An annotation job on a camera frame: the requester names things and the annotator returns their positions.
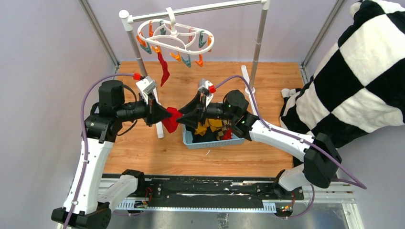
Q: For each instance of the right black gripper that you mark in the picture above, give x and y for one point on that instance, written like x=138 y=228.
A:
x=193 y=119

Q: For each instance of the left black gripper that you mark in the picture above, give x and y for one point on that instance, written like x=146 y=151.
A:
x=154 y=112

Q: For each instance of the mustard yellow sock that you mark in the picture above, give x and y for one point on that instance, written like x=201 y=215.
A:
x=217 y=123
x=202 y=128

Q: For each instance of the light blue plastic basket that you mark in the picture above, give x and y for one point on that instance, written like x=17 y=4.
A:
x=187 y=133

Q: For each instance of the black sock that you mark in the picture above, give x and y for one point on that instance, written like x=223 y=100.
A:
x=209 y=136

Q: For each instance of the red snowflake christmas sock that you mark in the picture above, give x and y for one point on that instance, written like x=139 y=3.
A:
x=227 y=135

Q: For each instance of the brown argyle sock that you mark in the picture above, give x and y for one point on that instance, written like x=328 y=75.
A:
x=220 y=133

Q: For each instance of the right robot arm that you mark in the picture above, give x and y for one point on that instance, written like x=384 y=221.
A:
x=318 y=154

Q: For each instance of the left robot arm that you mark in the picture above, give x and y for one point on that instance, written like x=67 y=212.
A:
x=101 y=148

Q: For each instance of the white round sock hanger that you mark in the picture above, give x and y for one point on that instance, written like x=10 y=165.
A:
x=175 y=36

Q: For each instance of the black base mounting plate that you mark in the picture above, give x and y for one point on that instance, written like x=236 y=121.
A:
x=245 y=194

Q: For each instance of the white grey drying rack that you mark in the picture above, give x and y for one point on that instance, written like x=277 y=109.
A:
x=131 y=24

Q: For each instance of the black white checkered blanket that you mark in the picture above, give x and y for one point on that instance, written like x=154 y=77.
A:
x=359 y=86

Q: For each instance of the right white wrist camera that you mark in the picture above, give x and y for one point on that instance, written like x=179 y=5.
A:
x=207 y=88

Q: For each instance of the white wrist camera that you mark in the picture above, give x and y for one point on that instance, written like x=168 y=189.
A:
x=207 y=88
x=147 y=89

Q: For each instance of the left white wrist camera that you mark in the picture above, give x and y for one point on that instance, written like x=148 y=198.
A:
x=147 y=89

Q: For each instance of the aluminium frame rail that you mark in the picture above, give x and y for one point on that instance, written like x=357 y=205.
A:
x=338 y=195

